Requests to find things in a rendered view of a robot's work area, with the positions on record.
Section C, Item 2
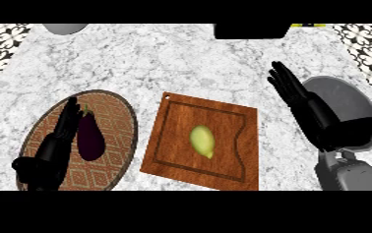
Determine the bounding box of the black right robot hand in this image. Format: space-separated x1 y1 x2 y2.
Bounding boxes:
266 60 372 152

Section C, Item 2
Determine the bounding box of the dark purple eggplant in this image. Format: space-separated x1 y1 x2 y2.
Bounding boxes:
76 104 108 162

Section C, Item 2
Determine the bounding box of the round woven brown placemat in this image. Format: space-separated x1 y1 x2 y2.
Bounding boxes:
15 88 141 192

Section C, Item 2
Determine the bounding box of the yellow-green lemon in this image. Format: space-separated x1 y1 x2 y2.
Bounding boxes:
189 125 217 160

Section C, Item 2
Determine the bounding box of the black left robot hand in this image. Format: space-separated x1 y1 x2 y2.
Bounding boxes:
11 95 85 192

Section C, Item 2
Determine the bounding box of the black appliance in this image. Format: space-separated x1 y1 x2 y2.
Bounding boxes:
213 24 291 40

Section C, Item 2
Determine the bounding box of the grey pan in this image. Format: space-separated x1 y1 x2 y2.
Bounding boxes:
302 76 372 123

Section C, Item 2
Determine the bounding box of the brown wooden cutting board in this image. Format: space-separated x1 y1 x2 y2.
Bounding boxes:
139 91 260 192

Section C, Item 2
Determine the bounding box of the grey rounded object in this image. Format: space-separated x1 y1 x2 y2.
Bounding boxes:
42 24 91 36

